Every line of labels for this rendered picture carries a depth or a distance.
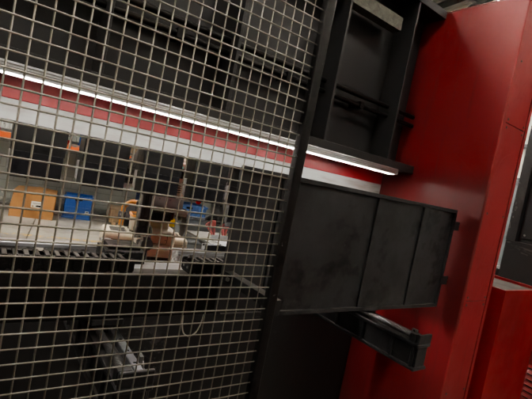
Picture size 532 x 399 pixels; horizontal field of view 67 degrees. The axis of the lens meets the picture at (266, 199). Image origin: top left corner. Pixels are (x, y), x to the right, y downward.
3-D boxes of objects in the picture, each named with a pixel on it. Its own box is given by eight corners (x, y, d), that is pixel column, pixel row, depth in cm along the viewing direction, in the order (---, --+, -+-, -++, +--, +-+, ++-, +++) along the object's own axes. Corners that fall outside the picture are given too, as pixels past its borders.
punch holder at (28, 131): (57, 180, 135) (65, 131, 135) (61, 182, 128) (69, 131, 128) (5, 172, 127) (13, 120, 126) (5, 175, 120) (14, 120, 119)
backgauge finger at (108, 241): (121, 244, 144) (123, 229, 143) (144, 264, 123) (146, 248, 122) (85, 241, 137) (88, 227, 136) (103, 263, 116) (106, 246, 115)
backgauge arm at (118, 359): (85, 313, 137) (93, 274, 137) (146, 429, 85) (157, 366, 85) (60, 314, 133) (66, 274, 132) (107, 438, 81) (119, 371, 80)
